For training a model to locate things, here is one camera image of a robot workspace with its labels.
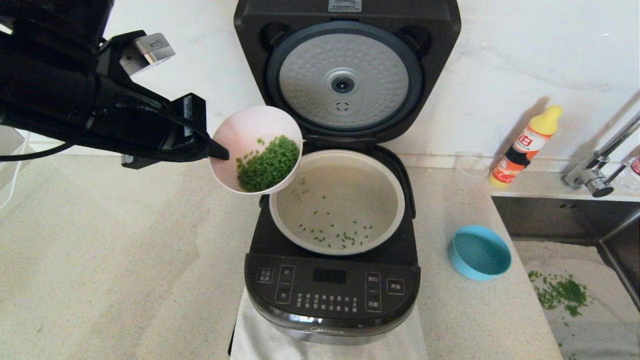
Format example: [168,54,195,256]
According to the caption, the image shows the pink bowl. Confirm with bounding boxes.
[209,105,304,196]

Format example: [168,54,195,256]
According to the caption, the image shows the green chopped scallion pile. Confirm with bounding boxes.
[236,135,301,193]

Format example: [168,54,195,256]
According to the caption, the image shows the black rice cooker lid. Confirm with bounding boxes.
[234,0,462,146]

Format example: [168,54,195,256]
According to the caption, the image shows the beige inner pot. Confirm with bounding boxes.
[269,149,406,257]

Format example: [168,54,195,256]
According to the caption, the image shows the chopped green vegetable pieces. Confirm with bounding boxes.
[298,195,375,250]

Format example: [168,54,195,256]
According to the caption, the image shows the black rice cooker base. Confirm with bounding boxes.
[245,140,421,346]

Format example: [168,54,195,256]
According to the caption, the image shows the white cloth under cooker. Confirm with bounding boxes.
[230,287,428,360]

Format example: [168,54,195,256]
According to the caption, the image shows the blue bowl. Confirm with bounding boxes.
[448,225,512,282]

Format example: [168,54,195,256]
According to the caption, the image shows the grey panel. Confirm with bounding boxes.
[0,125,31,191]

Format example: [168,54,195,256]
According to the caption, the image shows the clear glass cup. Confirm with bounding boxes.
[454,152,490,181]

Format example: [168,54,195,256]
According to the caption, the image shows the yellow orange detergent bottle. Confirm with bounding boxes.
[489,106,562,190]

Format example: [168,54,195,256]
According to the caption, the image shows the chrome faucet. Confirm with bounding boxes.
[560,111,640,199]

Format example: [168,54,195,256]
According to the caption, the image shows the green scallion bits on cloth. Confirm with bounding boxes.
[527,271,593,319]

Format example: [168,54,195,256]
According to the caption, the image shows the clear bottle red label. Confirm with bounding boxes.
[620,156,640,193]

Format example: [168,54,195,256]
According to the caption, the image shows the white cloth in sink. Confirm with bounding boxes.
[512,241,640,360]

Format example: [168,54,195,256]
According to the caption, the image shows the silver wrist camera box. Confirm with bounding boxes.
[120,32,177,77]

